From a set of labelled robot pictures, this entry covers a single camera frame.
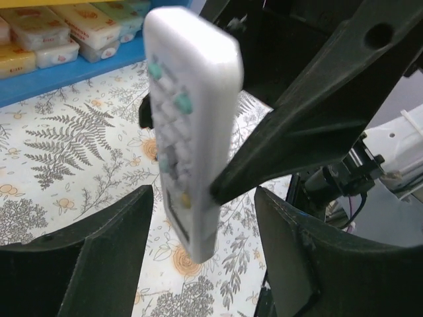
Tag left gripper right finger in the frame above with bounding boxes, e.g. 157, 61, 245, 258
254, 187, 422, 316

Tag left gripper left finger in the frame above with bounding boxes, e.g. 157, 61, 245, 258
1, 185, 153, 316

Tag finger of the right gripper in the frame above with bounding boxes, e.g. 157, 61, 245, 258
211, 1, 422, 204
138, 95, 153, 129

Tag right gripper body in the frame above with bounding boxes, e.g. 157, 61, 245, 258
200, 1, 422, 109

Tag white remote control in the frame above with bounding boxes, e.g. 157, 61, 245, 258
143, 6, 244, 264

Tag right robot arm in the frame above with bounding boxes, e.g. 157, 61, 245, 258
143, 1, 422, 234

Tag floral table cloth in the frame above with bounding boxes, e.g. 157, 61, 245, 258
0, 59, 293, 317

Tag green soap pack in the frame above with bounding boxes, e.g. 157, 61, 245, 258
93, 1, 151, 43

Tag blue yellow pink shelf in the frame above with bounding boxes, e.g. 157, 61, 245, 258
0, 0, 194, 108

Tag yellow soap pack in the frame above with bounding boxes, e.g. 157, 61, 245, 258
0, 44, 37, 79

